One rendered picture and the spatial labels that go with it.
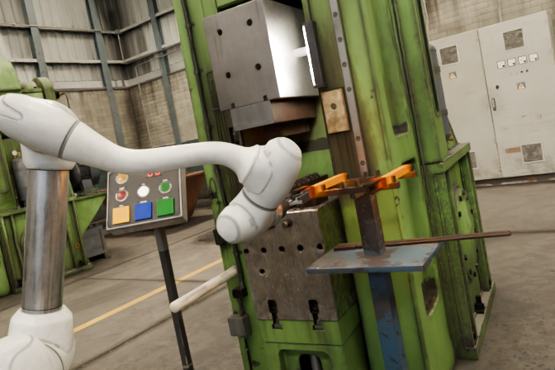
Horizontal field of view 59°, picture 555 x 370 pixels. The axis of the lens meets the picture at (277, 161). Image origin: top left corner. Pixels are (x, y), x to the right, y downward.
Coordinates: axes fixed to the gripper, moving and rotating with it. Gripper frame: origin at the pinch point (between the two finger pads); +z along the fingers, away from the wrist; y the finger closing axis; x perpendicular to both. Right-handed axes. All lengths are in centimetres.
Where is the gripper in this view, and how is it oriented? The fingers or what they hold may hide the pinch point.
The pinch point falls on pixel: (301, 194)
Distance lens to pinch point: 155.3
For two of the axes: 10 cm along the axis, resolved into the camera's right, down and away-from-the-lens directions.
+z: 4.8, -1.4, 8.6
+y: 8.5, -1.4, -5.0
